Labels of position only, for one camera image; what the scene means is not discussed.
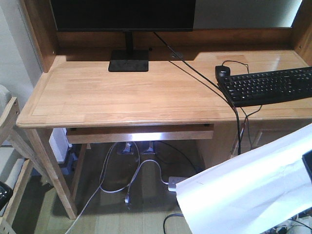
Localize white paper sheet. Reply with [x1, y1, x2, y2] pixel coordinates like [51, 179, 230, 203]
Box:
[176, 125, 312, 234]

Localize wooden desk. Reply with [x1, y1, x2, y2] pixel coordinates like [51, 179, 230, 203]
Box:
[16, 0, 312, 219]

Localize white power strip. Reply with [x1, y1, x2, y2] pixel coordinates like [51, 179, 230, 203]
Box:
[168, 176, 187, 192]

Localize black computer mouse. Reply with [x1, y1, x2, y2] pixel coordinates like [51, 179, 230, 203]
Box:
[215, 65, 231, 78]

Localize black keyboard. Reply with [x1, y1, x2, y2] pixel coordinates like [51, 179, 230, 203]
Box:
[216, 67, 312, 107]

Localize black computer monitor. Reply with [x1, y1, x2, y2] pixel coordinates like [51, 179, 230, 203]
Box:
[50, 0, 196, 72]

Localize wooden side rack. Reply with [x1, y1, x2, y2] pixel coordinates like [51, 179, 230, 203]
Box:
[0, 97, 50, 234]

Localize white floor cable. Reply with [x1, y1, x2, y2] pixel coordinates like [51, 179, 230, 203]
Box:
[64, 141, 170, 234]

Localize grey desk cable grommet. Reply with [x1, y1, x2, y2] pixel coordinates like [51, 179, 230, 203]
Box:
[170, 52, 183, 58]

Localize black monitor cable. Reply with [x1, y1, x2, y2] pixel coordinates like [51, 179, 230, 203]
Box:
[153, 31, 242, 155]

